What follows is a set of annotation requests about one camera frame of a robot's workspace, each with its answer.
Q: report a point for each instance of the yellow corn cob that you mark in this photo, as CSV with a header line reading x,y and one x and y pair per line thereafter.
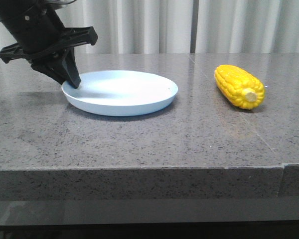
x,y
240,87

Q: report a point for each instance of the white pleated curtain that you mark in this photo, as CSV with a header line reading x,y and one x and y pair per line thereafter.
x,y
187,26

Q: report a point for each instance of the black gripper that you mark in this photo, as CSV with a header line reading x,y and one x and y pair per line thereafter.
x,y
39,32

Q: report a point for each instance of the light blue round plate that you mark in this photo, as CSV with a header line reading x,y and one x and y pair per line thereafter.
x,y
121,93

